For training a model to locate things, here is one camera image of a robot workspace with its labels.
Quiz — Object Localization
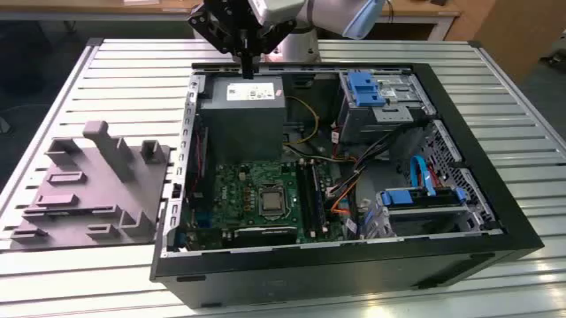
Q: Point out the silver CPU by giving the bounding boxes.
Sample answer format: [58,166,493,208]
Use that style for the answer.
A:
[261,191,285,213]

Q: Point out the yellow wire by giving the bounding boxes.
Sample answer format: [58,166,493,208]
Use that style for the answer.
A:
[285,95,321,146]

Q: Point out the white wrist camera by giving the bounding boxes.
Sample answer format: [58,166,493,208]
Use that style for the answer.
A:
[246,0,307,27]

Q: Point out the green motherboard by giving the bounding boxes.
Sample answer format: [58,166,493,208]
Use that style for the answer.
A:
[187,158,350,248]

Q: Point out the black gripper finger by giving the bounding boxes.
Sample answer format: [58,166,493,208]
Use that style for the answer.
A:
[187,8,250,80]
[247,19,299,80]

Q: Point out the CPU socket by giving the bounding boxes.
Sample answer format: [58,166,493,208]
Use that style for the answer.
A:
[255,183,291,222]

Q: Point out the long wooden desk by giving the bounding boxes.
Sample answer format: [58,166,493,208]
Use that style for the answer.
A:
[0,0,463,41]

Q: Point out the silver drive cage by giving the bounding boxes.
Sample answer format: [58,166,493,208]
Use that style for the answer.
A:
[338,70,437,143]

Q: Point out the black open PC case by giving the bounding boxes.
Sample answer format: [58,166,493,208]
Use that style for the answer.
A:
[148,61,545,311]

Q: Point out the grey parts rack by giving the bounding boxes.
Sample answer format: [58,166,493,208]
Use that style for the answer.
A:
[8,121,178,249]

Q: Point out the blue flat wire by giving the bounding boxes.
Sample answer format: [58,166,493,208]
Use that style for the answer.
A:
[410,154,437,195]

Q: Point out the black RAM slot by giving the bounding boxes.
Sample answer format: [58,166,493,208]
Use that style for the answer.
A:
[295,158,314,237]

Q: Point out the white label sticker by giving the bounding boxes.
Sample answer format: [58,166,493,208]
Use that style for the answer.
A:
[226,82,277,102]

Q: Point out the blue drive latch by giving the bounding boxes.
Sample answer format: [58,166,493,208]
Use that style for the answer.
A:
[347,71,382,107]

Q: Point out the wooden cabinet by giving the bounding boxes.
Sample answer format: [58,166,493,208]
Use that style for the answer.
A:
[445,0,566,83]

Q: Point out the orange wires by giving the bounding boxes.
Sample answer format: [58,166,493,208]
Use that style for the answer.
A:
[330,185,355,216]

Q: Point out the black chair caster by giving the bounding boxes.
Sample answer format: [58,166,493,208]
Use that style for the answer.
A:
[540,49,566,69]

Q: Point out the black graphics card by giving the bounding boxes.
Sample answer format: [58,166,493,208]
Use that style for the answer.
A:
[234,225,298,248]

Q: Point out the grey power supply unit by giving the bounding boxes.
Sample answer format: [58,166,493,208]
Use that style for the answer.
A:
[196,76,287,166]

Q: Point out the hard disk in blue carrier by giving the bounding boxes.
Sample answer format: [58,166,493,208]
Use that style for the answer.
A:
[379,187,467,209]

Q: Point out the black wire bundle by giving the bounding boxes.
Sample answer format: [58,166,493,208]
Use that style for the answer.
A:
[326,122,430,199]

